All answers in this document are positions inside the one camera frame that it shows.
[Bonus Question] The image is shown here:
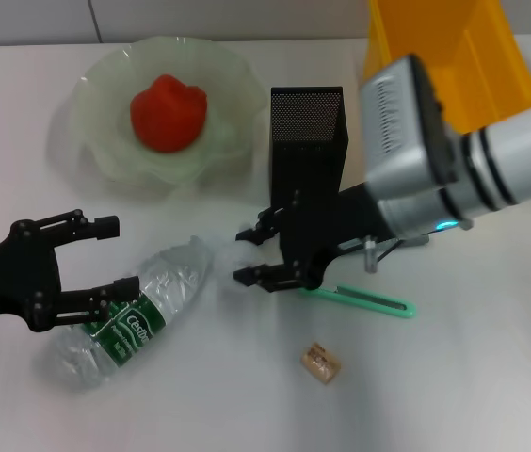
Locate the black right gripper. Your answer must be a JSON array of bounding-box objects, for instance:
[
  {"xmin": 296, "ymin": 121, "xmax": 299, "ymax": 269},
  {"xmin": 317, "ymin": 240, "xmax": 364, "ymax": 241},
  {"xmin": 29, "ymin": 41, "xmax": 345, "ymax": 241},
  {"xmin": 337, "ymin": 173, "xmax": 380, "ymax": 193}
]
[{"xmin": 232, "ymin": 182, "xmax": 397, "ymax": 295}]

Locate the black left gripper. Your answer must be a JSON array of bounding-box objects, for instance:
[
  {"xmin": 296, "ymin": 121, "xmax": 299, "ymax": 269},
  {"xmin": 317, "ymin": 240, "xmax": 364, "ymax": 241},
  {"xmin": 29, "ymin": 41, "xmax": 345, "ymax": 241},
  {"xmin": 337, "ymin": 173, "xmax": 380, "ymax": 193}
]
[{"xmin": 0, "ymin": 209, "xmax": 141, "ymax": 334}]

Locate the clear water bottle green label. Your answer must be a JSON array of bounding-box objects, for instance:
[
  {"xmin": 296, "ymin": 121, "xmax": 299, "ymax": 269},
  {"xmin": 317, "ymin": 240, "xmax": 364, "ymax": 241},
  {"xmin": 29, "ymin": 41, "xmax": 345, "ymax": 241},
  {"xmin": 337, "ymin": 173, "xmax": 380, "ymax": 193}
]
[{"xmin": 40, "ymin": 234, "xmax": 216, "ymax": 393}]

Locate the green utility knife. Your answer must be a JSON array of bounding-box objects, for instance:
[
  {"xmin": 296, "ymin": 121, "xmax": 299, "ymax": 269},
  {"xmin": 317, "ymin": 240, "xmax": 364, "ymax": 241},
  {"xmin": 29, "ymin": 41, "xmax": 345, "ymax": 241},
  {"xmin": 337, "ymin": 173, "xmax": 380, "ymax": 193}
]
[{"xmin": 295, "ymin": 282, "xmax": 418, "ymax": 321}]

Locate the red pepper toy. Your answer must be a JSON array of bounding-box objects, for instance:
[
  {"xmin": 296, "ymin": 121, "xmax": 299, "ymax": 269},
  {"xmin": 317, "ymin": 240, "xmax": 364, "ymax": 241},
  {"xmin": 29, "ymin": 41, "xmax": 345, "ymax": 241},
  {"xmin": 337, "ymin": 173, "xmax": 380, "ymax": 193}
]
[{"xmin": 129, "ymin": 73, "xmax": 210, "ymax": 153}]

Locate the black mesh pen holder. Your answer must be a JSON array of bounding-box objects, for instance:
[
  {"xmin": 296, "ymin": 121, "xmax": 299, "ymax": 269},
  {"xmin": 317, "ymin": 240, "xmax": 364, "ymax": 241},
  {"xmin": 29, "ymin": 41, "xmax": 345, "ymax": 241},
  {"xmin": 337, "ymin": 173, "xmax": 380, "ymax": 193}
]
[{"xmin": 269, "ymin": 86, "xmax": 350, "ymax": 211}]

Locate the beige eraser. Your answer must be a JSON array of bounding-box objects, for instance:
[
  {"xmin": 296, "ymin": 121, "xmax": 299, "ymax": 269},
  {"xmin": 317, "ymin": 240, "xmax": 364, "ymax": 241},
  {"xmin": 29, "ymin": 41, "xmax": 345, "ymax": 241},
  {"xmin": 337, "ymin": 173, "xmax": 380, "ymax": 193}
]
[{"xmin": 299, "ymin": 342, "xmax": 344, "ymax": 385}]

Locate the green glass fruit plate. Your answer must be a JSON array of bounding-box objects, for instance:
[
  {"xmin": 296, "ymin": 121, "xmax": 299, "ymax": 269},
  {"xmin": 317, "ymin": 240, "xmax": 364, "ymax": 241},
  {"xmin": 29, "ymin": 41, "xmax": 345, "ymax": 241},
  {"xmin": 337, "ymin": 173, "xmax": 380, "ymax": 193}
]
[{"xmin": 70, "ymin": 36, "xmax": 269, "ymax": 187}]

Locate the yellow plastic bin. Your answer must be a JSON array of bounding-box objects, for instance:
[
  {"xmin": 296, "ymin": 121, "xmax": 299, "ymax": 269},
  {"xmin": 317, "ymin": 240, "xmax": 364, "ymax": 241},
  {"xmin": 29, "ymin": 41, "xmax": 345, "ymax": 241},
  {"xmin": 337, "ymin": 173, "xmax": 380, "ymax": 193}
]
[{"xmin": 362, "ymin": 0, "xmax": 531, "ymax": 136}]

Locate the right arm connector cable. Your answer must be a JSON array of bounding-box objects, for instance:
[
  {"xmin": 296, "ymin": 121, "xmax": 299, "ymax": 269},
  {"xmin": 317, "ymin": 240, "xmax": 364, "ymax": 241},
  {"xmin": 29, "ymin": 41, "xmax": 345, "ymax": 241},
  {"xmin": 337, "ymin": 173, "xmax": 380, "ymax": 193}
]
[{"xmin": 362, "ymin": 234, "xmax": 404, "ymax": 273}]

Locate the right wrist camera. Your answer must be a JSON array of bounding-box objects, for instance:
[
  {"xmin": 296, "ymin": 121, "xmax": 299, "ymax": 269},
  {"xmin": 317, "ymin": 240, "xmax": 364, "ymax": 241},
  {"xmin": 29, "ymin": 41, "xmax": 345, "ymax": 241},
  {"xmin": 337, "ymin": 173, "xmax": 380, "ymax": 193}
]
[{"xmin": 358, "ymin": 53, "xmax": 462, "ymax": 239}]

